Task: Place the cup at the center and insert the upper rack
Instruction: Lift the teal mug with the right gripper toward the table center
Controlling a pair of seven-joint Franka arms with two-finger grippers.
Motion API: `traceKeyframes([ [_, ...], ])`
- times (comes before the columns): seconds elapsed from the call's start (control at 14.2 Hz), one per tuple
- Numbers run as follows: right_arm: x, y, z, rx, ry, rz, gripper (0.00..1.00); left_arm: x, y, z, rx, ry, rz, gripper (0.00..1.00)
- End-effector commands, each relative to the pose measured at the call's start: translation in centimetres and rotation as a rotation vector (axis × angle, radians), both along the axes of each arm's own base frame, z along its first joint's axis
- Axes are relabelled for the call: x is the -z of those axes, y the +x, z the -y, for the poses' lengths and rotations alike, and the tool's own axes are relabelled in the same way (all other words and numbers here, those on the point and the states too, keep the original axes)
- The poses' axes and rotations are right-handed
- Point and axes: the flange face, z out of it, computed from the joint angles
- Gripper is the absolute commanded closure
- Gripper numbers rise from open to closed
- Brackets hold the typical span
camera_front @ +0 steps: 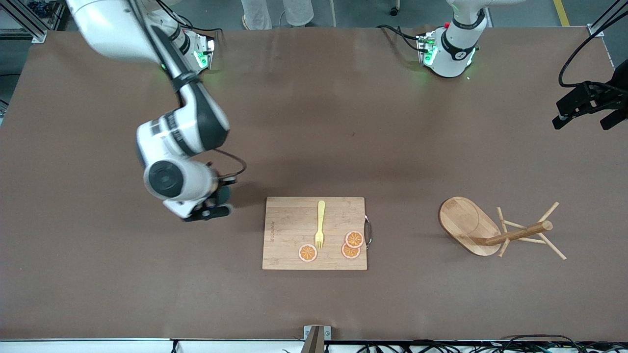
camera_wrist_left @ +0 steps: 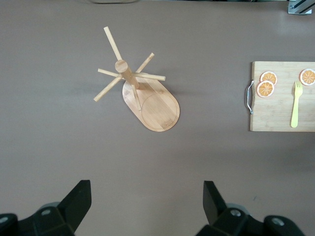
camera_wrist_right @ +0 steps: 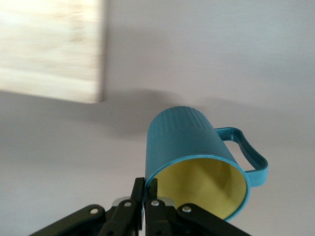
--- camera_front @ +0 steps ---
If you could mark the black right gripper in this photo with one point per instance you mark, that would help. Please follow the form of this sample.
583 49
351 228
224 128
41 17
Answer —
224 194

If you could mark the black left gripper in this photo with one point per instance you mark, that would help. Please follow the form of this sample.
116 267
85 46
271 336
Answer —
619 84

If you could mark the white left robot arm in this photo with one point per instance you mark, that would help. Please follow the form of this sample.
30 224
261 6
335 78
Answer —
454 49

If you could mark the wooden mug rack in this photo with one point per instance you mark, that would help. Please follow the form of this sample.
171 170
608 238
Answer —
463 220

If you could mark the bamboo cutting board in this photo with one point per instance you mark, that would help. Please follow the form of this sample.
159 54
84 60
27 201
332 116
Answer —
289 230

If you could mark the yellow plastic fork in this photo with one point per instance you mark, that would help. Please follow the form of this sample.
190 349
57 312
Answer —
321 215

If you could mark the orange slice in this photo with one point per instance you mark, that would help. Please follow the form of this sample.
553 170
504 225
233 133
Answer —
307 253
354 239
348 253

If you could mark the person in white trousers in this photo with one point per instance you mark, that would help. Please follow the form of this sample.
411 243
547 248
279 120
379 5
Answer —
255 12

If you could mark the black caster wheel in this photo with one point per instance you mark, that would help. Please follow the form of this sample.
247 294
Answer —
394 11

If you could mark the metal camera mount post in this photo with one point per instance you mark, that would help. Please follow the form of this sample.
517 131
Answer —
316 340

